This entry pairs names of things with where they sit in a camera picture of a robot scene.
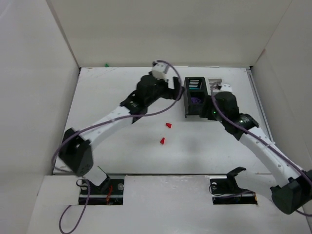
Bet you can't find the purple rectangular lego brick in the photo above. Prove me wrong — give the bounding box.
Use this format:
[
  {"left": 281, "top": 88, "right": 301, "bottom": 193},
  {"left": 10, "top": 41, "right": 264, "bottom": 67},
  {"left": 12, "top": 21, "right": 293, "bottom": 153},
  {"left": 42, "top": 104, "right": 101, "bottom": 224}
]
[{"left": 191, "top": 97, "right": 202, "bottom": 104}]

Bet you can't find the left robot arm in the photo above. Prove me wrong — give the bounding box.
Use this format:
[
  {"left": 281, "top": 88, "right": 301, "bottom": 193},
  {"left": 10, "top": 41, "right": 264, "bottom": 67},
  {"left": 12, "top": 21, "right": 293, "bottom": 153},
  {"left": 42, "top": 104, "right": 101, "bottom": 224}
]
[{"left": 58, "top": 74, "right": 184, "bottom": 193}]

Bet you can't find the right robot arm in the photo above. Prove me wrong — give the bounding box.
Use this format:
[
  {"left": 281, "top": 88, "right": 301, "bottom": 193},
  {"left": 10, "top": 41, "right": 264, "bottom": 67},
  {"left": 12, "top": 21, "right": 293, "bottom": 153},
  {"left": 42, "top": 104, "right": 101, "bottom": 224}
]
[{"left": 200, "top": 91, "right": 312, "bottom": 215}]

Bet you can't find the black slatted container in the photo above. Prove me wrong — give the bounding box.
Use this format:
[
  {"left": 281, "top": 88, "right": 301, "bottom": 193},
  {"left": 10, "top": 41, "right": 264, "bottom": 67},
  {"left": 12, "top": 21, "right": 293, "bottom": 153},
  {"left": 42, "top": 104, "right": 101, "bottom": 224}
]
[{"left": 183, "top": 77, "right": 208, "bottom": 118}]

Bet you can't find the white slatted container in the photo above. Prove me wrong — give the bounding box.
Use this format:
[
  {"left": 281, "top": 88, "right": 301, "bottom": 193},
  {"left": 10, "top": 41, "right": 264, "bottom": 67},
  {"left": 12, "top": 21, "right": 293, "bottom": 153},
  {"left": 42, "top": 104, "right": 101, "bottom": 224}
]
[{"left": 206, "top": 78, "right": 223, "bottom": 95}]

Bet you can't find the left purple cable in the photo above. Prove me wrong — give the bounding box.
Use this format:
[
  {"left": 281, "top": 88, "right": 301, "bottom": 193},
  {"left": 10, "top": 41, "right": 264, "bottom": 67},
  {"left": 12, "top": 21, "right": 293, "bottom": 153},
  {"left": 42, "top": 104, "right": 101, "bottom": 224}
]
[{"left": 51, "top": 59, "right": 184, "bottom": 234}]

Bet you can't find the purple cable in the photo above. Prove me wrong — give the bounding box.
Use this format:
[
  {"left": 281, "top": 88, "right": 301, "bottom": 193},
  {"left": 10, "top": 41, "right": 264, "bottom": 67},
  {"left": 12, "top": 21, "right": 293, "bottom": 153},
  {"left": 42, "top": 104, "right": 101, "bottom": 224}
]
[
  {"left": 211, "top": 82, "right": 312, "bottom": 216},
  {"left": 51, "top": 59, "right": 184, "bottom": 234}
]

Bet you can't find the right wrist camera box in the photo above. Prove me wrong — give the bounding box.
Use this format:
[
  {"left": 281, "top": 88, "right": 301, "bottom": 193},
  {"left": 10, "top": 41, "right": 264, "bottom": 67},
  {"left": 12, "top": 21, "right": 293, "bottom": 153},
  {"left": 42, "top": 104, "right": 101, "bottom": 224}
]
[{"left": 220, "top": 84, "right": 233, "bottom": 93}]

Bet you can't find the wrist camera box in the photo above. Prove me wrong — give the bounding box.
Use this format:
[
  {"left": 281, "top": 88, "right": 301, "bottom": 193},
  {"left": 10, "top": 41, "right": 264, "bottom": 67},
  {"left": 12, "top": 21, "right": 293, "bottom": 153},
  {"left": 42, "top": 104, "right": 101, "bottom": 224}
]
[
  {"left": 220, "top": 84, "right": 233, "bottom": 93},
  {"left": 151, "top": 62, "right": 169, "bottom": 80}
]

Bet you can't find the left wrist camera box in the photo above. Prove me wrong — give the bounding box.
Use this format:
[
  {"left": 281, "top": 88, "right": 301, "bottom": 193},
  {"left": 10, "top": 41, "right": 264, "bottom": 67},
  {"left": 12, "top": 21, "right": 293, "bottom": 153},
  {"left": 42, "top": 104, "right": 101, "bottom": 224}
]
[{"left": 151, "top": 62, "right": 169, "bottom": 80}]

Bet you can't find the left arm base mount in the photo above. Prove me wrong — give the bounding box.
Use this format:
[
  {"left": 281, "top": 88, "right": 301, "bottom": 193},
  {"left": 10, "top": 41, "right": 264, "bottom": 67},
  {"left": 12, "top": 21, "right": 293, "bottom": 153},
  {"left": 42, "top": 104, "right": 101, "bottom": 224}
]
[{"left": 76, "top": 176, "right": 124, "bottom": 206}]

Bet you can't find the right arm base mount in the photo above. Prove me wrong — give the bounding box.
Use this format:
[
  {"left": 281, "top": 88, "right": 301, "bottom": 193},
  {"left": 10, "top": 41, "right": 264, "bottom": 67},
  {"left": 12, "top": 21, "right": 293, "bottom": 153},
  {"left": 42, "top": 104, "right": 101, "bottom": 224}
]
[{"left": 208, "top": 167, "right": 258, "bottom": 205}]

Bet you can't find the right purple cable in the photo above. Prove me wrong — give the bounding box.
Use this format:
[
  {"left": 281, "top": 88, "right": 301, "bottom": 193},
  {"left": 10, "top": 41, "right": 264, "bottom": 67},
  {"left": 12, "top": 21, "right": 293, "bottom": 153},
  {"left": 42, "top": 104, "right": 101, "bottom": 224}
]
[{"left": 211, "top": 82, "right": 312, "bottom": 216}]

